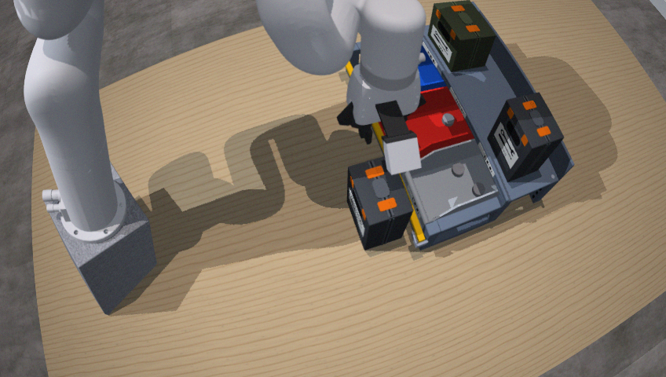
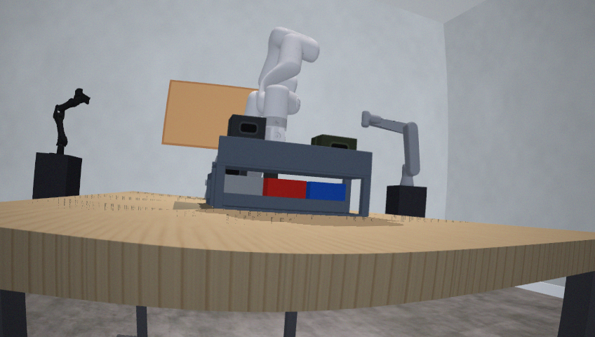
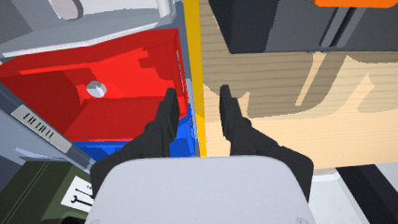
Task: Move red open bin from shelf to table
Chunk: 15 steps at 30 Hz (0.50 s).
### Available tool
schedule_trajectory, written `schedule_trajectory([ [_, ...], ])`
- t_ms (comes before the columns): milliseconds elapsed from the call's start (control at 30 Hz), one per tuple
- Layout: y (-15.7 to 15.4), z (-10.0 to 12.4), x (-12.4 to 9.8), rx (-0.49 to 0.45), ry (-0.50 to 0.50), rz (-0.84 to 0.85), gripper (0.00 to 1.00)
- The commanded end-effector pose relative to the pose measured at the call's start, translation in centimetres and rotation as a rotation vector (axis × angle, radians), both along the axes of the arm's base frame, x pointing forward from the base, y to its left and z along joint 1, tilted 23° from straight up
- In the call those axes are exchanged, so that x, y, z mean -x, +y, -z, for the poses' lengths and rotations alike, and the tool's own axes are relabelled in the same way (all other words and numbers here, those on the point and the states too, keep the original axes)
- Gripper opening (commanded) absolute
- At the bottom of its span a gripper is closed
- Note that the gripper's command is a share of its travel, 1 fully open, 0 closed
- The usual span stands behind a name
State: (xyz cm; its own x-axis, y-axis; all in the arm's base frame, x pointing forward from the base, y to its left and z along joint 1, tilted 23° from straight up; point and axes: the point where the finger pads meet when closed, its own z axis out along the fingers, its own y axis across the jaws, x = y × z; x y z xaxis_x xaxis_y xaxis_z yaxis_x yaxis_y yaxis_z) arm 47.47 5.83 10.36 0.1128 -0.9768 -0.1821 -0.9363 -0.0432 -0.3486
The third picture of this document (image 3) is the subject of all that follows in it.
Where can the yellow bar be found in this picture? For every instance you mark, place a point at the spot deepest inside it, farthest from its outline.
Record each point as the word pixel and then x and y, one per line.
pixel 192 19

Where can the red bin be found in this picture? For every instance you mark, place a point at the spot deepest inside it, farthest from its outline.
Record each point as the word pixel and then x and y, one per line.
pixel 135 84

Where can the olive green tool case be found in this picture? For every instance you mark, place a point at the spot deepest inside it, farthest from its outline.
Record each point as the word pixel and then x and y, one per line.
pixel 47 192

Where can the blue open bin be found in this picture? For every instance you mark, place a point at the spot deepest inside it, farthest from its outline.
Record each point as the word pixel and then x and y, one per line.
pixel 180 148

